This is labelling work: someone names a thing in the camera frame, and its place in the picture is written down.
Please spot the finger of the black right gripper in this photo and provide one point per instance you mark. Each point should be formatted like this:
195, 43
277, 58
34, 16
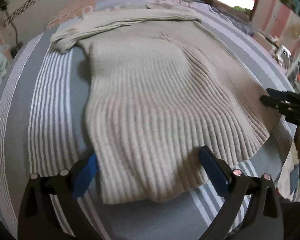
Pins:
285, 102

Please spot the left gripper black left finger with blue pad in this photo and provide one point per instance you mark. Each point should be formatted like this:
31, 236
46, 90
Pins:
37, 217

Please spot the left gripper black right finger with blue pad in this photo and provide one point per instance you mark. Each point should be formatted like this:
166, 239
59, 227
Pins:
263, 218

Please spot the beige ribbed knit sweater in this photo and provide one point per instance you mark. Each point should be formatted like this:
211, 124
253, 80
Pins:
161, 87

